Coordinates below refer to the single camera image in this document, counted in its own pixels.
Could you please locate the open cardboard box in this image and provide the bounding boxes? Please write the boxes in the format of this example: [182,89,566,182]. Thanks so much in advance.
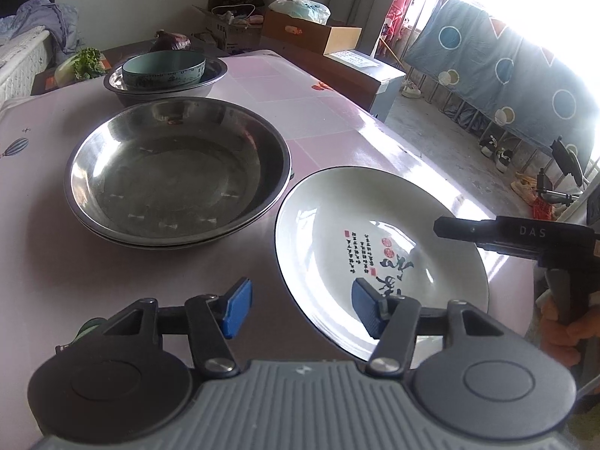
[191,4,263,50]

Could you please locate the green leafy cabbage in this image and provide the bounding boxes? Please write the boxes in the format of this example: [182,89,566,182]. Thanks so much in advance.
[54,48,106,86]

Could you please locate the white quilted mattress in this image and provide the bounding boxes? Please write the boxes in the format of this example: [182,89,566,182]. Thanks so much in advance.
[0,28,57,104]

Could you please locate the pink patterned tablecloth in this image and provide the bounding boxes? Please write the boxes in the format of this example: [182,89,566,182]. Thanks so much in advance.
[0,49,537,450]

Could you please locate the yellow stick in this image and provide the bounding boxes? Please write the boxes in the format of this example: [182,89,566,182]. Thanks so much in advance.
[379,37,405,65]

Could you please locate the black phone holder stand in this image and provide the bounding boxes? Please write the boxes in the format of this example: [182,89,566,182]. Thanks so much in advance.
[537,136,587,207]

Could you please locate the dark printed appliance box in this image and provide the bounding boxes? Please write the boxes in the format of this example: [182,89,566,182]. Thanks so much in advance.
[30,35,230,97]

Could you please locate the teal ceramic bowl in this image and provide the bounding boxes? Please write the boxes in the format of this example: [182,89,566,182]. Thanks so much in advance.
[122,51,207,92]

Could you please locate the blue circle-print blanket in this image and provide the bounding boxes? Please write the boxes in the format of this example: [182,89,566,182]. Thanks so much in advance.
[403,0,594,160]

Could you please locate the white ceramic plate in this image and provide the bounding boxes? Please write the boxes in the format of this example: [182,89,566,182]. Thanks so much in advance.
[274,166,491,362]

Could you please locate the wide steel basin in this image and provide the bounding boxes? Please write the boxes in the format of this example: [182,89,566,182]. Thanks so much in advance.
[66,96,292,245]

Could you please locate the red onion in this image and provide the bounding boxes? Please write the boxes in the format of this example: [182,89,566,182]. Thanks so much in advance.
[149,29,192,53]

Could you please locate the green round object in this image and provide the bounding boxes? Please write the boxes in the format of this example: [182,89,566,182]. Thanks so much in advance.
[70,317,108,345]

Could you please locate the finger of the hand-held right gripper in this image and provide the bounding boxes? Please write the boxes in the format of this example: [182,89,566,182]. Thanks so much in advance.
[433,217,498,247]

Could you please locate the lavender clothing pile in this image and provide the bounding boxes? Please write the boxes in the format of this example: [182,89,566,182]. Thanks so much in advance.
[0,0,80,54]

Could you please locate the pink floral garment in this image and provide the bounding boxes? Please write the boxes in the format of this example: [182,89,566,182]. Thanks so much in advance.
[384,0,413,43]

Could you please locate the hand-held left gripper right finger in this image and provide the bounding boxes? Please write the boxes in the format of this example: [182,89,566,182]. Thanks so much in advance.
[351,277,512,378]

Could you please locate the deep steel bowl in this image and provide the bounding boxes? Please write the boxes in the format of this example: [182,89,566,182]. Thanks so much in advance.
[104,51,229,108]

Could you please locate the white plastic bag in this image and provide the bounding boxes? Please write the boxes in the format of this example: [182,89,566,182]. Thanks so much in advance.
[268,0,331,25]

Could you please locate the large brown cardboard box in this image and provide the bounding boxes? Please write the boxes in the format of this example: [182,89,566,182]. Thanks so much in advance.
[260,42,406,123]

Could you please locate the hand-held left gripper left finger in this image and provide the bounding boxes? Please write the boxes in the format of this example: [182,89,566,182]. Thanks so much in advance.
[93,277,254,380]

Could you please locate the tan shoe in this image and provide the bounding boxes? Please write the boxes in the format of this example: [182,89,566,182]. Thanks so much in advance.
[511,171,540,204]

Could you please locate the person's right hand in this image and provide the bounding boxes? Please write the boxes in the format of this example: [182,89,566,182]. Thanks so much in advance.
[539,297,600,369]

